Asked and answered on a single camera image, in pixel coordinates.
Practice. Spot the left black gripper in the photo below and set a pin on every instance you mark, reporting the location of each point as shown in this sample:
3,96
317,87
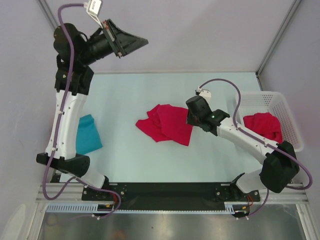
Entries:
124,43

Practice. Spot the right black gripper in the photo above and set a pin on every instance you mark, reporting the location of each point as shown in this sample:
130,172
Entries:
189,119

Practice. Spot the red t shirt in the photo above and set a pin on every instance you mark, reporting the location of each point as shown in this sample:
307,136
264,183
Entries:
264,124
167,123

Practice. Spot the white plastic perforated basket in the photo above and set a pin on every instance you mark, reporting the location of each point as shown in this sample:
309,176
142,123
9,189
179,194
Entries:
275,103

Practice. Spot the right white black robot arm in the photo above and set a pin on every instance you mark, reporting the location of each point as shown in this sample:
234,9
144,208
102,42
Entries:
277,159

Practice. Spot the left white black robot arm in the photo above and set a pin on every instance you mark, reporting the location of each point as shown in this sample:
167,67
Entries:
72,84

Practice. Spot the folded teal t shirt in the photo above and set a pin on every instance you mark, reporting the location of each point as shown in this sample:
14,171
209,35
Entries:
87,138

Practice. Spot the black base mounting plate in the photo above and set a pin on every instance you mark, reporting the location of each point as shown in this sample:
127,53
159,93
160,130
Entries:
184,196

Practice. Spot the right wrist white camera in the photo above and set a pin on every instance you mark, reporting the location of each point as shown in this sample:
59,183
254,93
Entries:
204,93

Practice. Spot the wrist white camera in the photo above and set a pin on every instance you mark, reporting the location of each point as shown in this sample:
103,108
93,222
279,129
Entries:
93,8
204,93

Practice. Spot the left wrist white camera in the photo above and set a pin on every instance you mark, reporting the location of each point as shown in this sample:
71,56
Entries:
93,8

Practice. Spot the white slotted cable duct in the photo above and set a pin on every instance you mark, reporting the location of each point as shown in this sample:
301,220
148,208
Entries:
96,208

